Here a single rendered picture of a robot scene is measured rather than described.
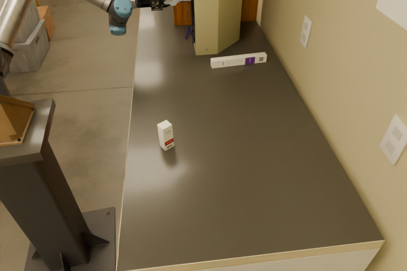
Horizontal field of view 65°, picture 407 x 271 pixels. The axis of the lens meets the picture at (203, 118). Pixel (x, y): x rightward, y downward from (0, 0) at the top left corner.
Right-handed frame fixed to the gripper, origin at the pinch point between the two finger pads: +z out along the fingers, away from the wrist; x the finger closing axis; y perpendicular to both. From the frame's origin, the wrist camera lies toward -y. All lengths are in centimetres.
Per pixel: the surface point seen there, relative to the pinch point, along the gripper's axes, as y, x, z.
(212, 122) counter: 62, -26, 7
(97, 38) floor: -213, -120, -97
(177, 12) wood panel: -26.1, -18.3, -1.2
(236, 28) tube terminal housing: -0.8, -18.4, 28.1
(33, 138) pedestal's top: 64, -26, -58
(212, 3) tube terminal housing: 10.8, -0.4, 13.8
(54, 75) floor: -135, -120, -128
